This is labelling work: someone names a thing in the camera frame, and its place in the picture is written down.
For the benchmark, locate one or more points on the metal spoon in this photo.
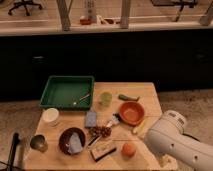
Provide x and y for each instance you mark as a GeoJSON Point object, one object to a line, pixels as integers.
{"type": "Point", "coordinates": [82, 98]}

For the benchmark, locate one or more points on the black white eraser block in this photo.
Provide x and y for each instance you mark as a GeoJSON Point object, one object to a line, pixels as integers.
{"type": "Point", "coordinates": [103, 150]}

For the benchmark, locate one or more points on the black office chair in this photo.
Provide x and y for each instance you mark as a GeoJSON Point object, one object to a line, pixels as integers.
{"type": "Point", "coordinates": [25, 4]}

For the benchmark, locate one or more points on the blue white cloth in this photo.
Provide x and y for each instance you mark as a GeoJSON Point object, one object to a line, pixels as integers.
{"type": "Point", "coordinates": [75, 145]}

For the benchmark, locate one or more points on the red dish on shelf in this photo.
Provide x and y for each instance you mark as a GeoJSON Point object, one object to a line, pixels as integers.
{"type": "Point", "coordinates": [84, 21]}

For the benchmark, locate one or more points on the grey metal cup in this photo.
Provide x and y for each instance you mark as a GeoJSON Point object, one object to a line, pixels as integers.
{"type": "Point", "coordinates": [39, 143]}

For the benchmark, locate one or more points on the green cucumber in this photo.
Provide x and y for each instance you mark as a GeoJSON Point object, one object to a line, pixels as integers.
{"type": "Point", "coordinates": [127, 98]}

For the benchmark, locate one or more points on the green plastic cup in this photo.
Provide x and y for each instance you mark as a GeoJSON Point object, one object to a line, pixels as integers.
{"type": "Point", "coordinates": [105, 99]}

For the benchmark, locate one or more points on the bunch of dark grapes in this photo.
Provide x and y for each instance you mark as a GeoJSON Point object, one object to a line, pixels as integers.
{"type": "Point", "coordinates": [102, 131]}

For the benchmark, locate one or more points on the green plastic tray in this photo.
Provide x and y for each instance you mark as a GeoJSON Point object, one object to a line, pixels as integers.
{"type": "Point", "coordinates": [61, 91]}

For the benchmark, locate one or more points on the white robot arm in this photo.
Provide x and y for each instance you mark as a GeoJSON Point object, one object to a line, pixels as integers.
{"type": "Point", "coordinates": [166, 136]}

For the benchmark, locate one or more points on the small brush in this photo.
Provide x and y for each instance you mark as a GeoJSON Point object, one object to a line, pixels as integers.
{"type": "Point", "coordinates": [114, 120]}

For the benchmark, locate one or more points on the black pole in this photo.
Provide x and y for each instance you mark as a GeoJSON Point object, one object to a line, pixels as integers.
{"type": "Point", "coordinates": [15, 142]}

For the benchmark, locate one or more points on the orange bowl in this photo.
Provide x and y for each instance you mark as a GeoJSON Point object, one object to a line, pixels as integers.
{"type": "Point", "coordinates": [131, 112]}

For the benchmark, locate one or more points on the silver marker pen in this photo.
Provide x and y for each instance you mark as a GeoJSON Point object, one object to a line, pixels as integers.
{"type": "Point", "coordinates": [93, 141]}

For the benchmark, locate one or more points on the orange apple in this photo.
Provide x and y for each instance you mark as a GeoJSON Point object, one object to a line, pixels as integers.
{"type": "Point", "coordinates": [128, 149]}

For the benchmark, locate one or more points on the yellow banana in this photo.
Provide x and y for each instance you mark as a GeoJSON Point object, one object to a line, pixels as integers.
{"type": "Point", "coordinates": [139, 127]}

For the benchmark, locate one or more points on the white paper cup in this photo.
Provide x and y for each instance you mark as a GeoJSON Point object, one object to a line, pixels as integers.
{"type": "Point", "coordinates": [50, 116]}

